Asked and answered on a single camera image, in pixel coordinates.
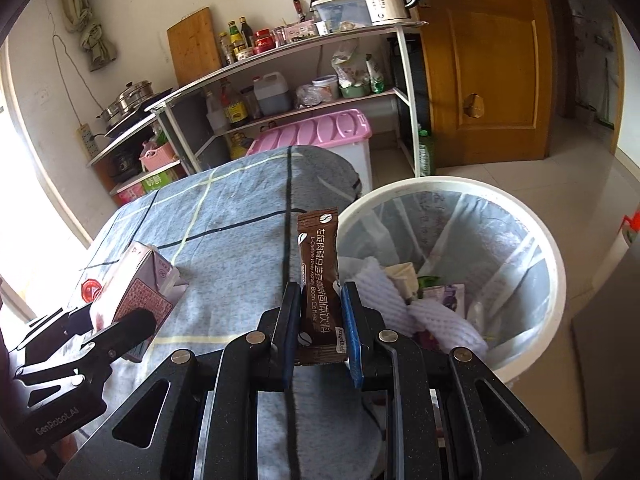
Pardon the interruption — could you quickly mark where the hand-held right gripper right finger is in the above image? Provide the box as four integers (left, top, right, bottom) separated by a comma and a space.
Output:
340, 281, 583, 480

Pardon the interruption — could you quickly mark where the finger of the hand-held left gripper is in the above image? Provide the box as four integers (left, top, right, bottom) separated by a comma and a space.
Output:
14, 309, 157, 409
14, 304, 97, 365

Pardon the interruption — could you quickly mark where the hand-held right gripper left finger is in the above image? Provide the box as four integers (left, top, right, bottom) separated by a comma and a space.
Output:
57, 280, 303, 480

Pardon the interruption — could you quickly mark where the pink red milk carton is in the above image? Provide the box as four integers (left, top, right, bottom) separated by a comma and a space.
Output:
87, 241, 180, 363

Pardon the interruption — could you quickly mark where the brown coffee sachet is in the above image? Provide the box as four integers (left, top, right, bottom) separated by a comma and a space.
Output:
295, 208, 349, 367

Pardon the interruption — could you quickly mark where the white trash bin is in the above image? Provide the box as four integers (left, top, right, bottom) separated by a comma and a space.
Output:
336, 176, 568, 386

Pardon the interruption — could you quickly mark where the crumpled white tissue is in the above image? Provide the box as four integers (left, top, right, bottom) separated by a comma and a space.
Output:
407, 297, 488, 356

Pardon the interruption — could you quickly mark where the purple drink carton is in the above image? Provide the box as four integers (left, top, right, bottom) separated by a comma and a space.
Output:
425, 285, 466, 318

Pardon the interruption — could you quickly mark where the green cardboard box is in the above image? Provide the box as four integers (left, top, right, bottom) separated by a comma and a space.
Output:
141, 170, 176, 193

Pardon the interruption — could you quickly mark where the pink plastic basket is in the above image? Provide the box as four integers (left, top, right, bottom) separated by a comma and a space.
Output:
139, 141, 173, 171

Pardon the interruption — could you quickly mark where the low white shelf rack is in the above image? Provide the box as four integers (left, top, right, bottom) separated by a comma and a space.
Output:
87, 105, 201, 206

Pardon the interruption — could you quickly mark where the white power strip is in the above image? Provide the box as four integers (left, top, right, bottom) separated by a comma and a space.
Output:
76, 122, 99, 158

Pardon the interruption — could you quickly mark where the black induction cooker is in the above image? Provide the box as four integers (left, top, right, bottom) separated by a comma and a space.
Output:
102, 91, 176, 136

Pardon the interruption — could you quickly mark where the green plastic bottle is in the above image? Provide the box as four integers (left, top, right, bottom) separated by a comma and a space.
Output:
417, 130, 436, 177

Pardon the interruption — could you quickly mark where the white plastic bottle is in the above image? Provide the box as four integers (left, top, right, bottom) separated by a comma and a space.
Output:
205, 89, 228, 133

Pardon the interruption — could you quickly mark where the steel steamer pot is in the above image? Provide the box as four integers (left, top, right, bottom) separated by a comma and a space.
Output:
97, 80, 153, 123

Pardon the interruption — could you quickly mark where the pink lid storage box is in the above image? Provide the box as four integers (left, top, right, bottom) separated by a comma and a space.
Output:
245, 108, 373, 191

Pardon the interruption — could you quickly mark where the yellow label oil bottle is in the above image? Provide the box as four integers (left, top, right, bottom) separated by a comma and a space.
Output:
220, 80, 249, 127

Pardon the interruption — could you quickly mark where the dark glass jar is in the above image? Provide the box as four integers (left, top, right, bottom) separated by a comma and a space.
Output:
241, 86, 261, 120

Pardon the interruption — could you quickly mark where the dark liquid jug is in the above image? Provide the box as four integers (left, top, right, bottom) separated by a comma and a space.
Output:
252, 72, 292, 116

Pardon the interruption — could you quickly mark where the white tub blue lid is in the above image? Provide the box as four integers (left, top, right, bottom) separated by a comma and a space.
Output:
312, 74, 339, 101

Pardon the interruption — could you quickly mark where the brass door knob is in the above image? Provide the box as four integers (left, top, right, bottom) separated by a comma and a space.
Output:
462, 92, 486, 118

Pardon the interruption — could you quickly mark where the green food bag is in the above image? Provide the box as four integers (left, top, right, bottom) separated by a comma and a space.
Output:
366, 55, 386, 95

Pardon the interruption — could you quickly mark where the wooden cutting board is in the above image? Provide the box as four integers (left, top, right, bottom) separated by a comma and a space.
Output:
166, 7, 224, 88

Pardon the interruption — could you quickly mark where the hanging green cloth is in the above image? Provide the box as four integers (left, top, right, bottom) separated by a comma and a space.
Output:
62, 0, 118, 72

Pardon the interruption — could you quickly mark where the white food bag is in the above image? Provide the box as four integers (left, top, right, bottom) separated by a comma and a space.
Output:
331, 42, 368, 88

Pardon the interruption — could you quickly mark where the green cap sauce bottle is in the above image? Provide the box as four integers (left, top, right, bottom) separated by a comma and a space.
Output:
227, 21, 246, 58

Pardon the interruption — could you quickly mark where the white metal shelf rack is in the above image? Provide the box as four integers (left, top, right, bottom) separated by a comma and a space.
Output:
145, 20, 431, 178

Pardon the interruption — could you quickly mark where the wooden door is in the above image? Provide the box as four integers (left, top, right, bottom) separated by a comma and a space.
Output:
402, 0, 553, 168

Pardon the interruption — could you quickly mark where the clear plastic container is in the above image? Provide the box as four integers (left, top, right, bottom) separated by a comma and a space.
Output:
311, 0, 373, 28

